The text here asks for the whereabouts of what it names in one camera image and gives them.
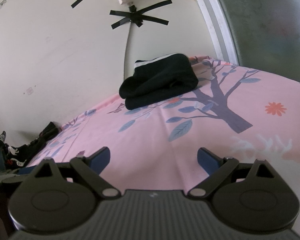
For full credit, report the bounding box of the black green striped garment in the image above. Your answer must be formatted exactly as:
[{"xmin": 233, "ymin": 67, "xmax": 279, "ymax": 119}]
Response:
[{"xmin": 119, "ymin": 53, "xmax": 198, "ymax": 110}]

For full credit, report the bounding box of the dark patterned clothes pile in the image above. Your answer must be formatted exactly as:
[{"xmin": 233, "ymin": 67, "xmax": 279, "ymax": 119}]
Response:
[{"xmin": 0, "ymin": 122, "xmax": 59, "ymax": 172}]

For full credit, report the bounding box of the pink floral bed sheet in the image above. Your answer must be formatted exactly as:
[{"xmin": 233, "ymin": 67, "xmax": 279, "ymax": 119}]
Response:
[{"xmin": 31, "ymin": 56, "xmax": 300, "ymax": 234}]

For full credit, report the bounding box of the white framed glass door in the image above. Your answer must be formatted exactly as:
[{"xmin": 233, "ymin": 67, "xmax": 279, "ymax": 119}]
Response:
[{"xmin": 197, "ymin": 0, "xmax": 300, "ymax": 82}]

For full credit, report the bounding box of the white power cable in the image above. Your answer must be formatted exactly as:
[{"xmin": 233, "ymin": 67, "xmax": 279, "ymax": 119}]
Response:
[{"xmin": 122, "ymin": 22, "xmax": 134, "ymax": 83}]

